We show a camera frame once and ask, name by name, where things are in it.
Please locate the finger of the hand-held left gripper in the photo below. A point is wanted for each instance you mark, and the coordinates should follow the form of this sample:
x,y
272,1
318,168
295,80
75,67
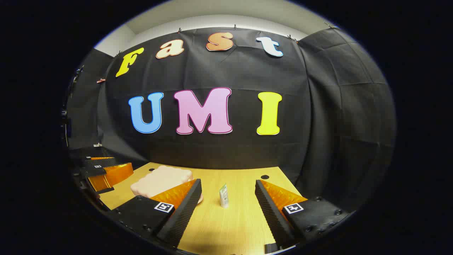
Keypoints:
x,y
102,163
109,175

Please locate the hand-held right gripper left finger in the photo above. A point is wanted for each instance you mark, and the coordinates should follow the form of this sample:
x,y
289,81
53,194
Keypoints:
x,y
184,212

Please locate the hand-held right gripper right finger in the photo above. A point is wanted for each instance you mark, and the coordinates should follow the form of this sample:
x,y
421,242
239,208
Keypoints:
x,y
270,212

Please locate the pink suitcase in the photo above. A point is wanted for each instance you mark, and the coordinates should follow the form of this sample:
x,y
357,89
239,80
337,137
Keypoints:
x,y
159,180

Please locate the white tube with green end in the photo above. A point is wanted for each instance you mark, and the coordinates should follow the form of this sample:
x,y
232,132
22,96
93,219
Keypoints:
x,y
223,196

